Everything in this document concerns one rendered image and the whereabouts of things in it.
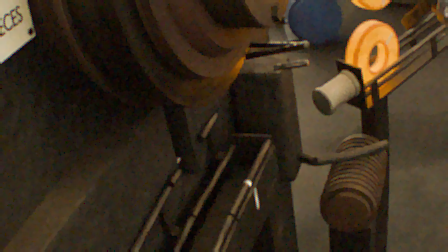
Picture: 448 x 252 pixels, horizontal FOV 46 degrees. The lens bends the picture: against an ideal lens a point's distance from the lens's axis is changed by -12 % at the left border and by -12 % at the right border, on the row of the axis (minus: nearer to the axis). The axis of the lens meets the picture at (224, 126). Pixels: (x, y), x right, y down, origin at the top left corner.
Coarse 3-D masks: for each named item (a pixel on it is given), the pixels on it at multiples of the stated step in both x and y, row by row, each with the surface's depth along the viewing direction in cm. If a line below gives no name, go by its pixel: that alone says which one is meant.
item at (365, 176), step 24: (360, 144) 125; (336, 168) 121; (360, 168) 118; (384, 168) 124; (336, 192) 115; (360, 192) 113; (336, 216) 117; (360, 216) 115; (336, 240) 124; (360, 240) 122
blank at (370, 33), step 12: (372, 24) 117; (384, 24) 119; (360, 36) 116; (372, 36) 117; (384, 36) 120; (348, 48) 118; (360, 48) 116; (384, 48) 122; (396, 48) 124; (348, 60) 118; (360, 60) 117; (384, 60) 123; (372, 72) 121; (384, 84) 125
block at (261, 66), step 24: (240, 72) 104; (264, 72) 102; (288, 72) 105; (240, 96) 106; (264, 96) 104; (288, 96) 105; (240, 120) 109; (264, 120) 107; (288, 120) 106; (288, 144) 108; (288, 168) 111
